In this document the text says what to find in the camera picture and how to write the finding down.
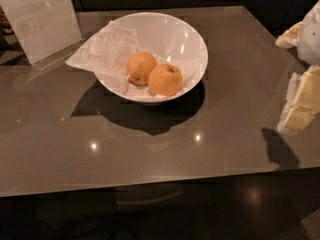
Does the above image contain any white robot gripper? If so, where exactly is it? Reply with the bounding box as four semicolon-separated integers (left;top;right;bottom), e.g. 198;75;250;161
275;0;320;136

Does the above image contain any orange fruit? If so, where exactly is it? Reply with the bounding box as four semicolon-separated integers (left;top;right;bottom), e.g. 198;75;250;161
148;64;183;97
126;51;158;86

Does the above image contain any white ceramic bowl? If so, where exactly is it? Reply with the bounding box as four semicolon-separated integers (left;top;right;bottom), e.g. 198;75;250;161
96;12;208;105

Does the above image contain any white crumpled paper liner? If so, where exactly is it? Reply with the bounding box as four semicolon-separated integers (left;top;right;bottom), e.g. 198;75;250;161
65;20;201;101

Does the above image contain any clear acrylic sign holder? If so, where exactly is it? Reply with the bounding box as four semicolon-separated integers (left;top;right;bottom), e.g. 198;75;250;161
0;0;82;65

